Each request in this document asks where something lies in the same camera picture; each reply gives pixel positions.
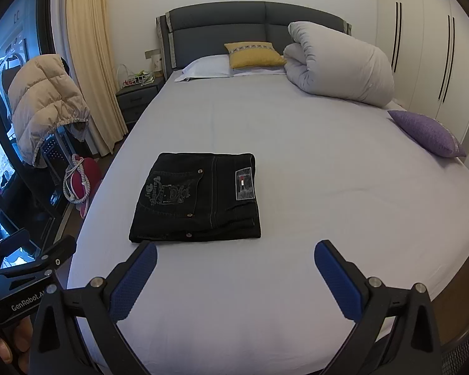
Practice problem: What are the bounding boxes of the white wardrobe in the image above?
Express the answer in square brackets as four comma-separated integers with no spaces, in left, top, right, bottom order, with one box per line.
[375,0,469,157]

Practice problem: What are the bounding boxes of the person's left hand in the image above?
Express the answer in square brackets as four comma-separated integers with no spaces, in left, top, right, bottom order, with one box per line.
[0,313,34,375]

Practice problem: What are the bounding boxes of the white rolled duvet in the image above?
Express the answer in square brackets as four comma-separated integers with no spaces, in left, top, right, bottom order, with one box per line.
[282,21,395,107]

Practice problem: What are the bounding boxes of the bed with white sheet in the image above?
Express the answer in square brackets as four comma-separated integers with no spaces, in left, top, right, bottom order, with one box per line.
[64,66,469,375]

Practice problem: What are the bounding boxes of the red bag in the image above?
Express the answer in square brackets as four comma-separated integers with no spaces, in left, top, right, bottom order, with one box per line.
[68,157,102,219]

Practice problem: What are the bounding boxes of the purple pillow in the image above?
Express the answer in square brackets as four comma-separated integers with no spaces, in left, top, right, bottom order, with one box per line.
[388,110,466,158]

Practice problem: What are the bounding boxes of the white pillow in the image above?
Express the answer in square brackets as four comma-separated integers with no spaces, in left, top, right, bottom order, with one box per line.
[174,55,288,83]

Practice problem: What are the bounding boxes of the beige puffer jacket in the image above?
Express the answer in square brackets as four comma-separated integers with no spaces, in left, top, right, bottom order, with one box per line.
[8,54,91,163]

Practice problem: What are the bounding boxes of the grey nightstand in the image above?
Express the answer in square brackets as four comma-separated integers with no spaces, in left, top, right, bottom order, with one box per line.
[115,76,165,133]

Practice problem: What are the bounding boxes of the black pants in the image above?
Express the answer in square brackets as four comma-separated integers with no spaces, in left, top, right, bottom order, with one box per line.
[128,152,262,244]

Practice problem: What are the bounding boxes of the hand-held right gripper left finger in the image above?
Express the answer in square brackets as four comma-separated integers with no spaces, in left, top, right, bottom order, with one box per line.
[31,241,158,375]

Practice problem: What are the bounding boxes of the black mesh chair back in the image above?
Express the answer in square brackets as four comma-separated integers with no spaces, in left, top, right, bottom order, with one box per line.
[440,320,469,375]

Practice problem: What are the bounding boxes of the dark chair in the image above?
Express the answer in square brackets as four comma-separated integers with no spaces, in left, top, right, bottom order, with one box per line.
[37,123,87,240]

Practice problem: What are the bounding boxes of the grey padded headboard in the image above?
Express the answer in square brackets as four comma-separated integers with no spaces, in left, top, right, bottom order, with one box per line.
[155,1,352,81]

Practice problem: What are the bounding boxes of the wire basket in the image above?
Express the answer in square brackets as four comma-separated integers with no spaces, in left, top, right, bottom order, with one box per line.
[116,63,157,87]

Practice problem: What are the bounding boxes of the beige curtain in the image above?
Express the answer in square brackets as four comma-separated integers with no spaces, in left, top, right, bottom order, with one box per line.
[64,0,129,157]

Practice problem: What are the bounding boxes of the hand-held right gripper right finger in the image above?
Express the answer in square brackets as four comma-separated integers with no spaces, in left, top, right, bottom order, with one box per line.
[314,239,442,375]

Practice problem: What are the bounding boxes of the large window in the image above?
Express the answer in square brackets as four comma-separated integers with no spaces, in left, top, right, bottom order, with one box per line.
[0,0,57,266]

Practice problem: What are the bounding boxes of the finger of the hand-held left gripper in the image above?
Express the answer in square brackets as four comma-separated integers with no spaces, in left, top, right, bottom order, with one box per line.
[0,228,32,269]
[0,235,78,280]

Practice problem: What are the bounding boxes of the yellow pillow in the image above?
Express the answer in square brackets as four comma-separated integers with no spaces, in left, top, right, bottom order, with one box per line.
[224,41,288,69]

